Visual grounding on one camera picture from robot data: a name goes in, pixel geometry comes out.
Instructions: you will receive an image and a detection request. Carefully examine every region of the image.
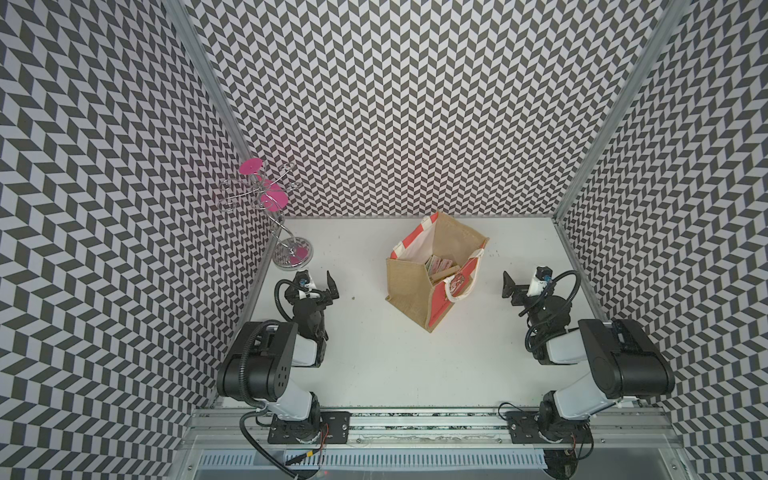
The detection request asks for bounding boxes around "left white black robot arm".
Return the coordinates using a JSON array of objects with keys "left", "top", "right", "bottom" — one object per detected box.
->
[{"left": 216, "top": 270, "right": 340, "bottom": 443}]

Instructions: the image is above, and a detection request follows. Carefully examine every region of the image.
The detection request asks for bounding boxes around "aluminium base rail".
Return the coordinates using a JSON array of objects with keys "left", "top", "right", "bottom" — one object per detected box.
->
[{"left": 180, "top": 407, "right": 683, "bottom": 449}]

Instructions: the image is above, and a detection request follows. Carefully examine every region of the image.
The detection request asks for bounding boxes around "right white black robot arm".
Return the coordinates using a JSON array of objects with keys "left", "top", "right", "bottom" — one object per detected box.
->
[{"left": 497, "top": 266, "right": 675, "bottom": 448}]

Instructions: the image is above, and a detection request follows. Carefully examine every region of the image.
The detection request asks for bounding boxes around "pink blue folding fan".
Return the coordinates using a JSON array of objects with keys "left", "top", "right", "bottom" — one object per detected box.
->
[{"left": 434, "top": 259, "right": 461, "bottom": 279}]

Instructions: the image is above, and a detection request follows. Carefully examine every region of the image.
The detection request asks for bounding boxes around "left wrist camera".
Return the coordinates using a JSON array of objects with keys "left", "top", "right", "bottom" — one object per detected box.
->
[{"left": 294, "top": 270, "right": 316, "bottom": 289}]

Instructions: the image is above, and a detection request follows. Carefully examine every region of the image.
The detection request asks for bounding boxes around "green folding fan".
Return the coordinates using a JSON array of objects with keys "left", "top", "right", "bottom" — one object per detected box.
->
[{"left": 425, "top": 255, "right": 445, "bottom": 276}]

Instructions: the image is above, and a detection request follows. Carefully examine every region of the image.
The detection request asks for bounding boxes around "burlap red tote bag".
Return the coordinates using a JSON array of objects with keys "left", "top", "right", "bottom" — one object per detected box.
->
[{"left": 386, "top": 211, "right": 489, "bottom": 332}]

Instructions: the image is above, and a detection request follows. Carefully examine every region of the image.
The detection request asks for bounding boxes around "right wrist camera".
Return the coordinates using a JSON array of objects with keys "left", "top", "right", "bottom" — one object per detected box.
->
[{"left": 532, "top": 266, "right": 553, "bottom": 288}]

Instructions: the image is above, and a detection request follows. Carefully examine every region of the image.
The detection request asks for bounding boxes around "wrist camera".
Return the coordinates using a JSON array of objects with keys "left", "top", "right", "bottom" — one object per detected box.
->
[
  {"left": 294, "top": 270, "right": 316, "bottom": 289},
  {"left": 532, "top": 266, "right": 553, "bottom": 288}
]

